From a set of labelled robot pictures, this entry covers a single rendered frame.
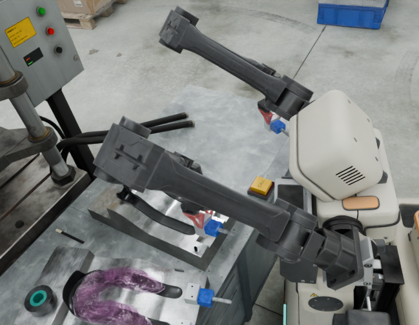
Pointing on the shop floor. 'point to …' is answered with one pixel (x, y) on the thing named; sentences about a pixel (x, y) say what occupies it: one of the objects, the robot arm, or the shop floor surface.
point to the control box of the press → (42, 62)
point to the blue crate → (350, 15)
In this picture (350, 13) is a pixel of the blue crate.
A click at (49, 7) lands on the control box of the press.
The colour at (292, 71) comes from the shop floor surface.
